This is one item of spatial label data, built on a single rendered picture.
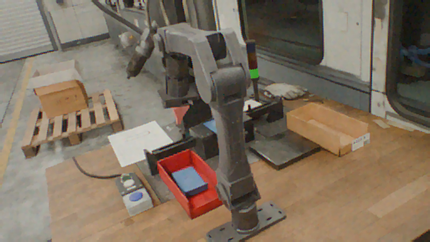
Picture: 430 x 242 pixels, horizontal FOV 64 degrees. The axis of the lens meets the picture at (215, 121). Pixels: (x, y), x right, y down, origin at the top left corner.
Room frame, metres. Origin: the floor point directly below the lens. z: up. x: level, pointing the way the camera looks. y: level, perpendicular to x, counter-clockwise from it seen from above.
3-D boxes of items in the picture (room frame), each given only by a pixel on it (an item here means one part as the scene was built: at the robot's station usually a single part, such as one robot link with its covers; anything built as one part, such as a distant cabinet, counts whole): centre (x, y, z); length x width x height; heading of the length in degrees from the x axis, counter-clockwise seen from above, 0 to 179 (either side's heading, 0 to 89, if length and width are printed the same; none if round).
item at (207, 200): (0.85, 0.10, 0.93); 0.25 x 0.12 x 0.06; 23
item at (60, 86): (4.13, 1.79, 0.40); 0.67 x 0.60 x 0.50; 15
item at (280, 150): (0.97, -0.20, 0.91); 0.17 x 0.16 x 0.02; 113
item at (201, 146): (1.08, -0.02, 0.94); 0.20 x 0.10 x 0.07; 113
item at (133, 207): (0.81, 0.26, 0.90); 0.07 x 0.07 x 0.06; 23
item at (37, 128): (3.86, 1.66, 0.07); 1.20 x 1.00 x 0.14; 17
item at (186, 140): (1.01, 0.15, 0.95); 0.15 x 0.03 x 0.10; 113
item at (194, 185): (0.88, 0.11, 0.92); 0.15 x 0.07 x 0.03; 20
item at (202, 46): (0.76, 0.02, 1.31); 0.30 x 0.09 x 0.12; 23
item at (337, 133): (1.01, -0.36, 0.93); 0.25 x 0.13 x 0.08; 23
